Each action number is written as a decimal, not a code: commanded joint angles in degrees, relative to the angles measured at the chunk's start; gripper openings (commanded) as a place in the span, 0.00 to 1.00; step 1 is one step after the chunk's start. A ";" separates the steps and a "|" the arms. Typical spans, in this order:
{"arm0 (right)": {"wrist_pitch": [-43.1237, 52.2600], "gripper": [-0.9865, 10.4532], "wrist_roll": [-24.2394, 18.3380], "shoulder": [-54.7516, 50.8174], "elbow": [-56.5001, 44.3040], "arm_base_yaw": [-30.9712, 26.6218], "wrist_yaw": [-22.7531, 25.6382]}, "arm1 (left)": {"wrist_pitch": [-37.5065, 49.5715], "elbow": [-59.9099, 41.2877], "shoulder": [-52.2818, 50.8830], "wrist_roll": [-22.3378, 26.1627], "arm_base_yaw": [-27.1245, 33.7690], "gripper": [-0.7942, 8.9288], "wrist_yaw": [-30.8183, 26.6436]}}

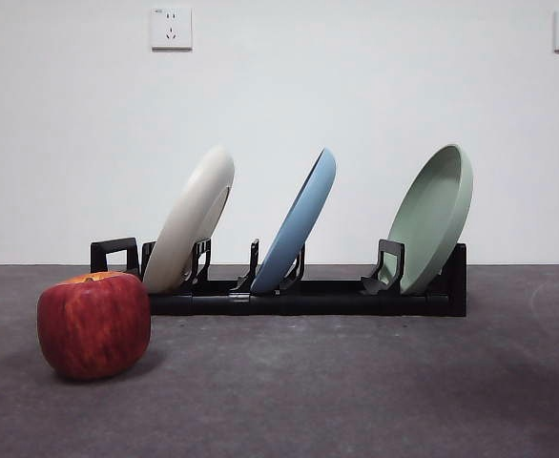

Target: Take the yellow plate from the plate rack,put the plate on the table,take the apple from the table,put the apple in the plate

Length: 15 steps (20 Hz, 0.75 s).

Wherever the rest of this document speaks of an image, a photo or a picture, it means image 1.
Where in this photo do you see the pale yellow cream plate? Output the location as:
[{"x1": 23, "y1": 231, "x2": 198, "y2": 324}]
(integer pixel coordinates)
[{"x1": 141, "y1": 145, "x2": 236, "y2": 294}]

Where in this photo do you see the red apple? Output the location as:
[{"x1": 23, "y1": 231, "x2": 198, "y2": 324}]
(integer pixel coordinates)
[{"x1": 36, "y1": 270, "x2": 153, "y2": 382}]

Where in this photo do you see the blue plate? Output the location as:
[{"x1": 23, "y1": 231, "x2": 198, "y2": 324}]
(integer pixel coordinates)
[{"x1": 249, "y1": 147, "x2": 338, "y2": 296}]

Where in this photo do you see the green plate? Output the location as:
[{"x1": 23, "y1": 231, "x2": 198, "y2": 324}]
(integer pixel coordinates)
[{"x1": 384, "y1": 143, "x2": 475, "y2": 295}]

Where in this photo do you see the black plate rack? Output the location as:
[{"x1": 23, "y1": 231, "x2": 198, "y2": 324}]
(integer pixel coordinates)
[{"x1": 90, "y1": 237, "x2": 468, "y2": 318}]

